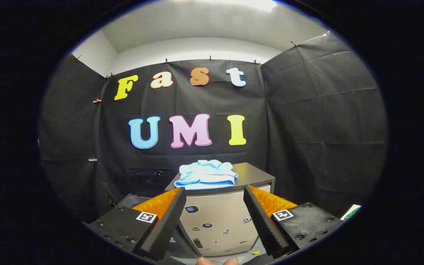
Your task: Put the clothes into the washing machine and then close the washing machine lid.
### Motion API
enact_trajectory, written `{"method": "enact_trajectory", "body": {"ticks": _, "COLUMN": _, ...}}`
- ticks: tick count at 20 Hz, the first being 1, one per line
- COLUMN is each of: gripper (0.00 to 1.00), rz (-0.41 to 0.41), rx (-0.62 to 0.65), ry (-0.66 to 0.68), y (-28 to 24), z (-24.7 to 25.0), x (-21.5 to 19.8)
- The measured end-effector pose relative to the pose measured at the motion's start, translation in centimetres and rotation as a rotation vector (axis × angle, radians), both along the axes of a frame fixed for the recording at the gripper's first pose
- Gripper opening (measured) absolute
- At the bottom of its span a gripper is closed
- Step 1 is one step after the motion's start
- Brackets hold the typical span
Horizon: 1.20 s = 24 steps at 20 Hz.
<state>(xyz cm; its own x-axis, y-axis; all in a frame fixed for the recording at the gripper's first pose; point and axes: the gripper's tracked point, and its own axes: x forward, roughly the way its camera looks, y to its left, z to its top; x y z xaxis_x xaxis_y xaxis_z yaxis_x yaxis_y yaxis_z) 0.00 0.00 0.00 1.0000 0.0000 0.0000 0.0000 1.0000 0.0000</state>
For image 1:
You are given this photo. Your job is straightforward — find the grey top-load washing machine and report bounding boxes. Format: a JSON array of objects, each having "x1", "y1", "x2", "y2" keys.
[{"x1": 102, "y1": 167, "x2": 183, "y2": 221}]

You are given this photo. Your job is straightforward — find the light blue shirt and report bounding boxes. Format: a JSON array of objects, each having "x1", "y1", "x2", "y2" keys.
[{"x1": 174, "y1": 159, "x2": 239, "y2": 190}]

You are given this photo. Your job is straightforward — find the beige cabinet with dark top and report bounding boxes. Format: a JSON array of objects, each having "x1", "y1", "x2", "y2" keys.
[{"x1": 165, "y1": 162, "x2": 276, "y2": 257}]

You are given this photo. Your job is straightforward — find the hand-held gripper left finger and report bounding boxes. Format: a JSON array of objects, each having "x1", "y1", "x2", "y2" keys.
[{"x1": 87, "y1": 187, "x2": 187, "y2": 261}]

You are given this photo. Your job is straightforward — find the black backdrop cloth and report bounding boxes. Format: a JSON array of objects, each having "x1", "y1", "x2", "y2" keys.
[{"x1": 39, "y1": 33, "x2": 388, "y2": 222}]

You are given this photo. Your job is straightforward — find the white green paper sheet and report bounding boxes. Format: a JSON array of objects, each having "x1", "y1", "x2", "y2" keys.
[{"x1": 340, "y1": 204, "x2": 362, "y2": 221}]

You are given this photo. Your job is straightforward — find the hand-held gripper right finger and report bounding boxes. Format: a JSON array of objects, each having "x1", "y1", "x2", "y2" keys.
[{"x1": 244, "y1": 185, "x2": 345, "y2": 257}]

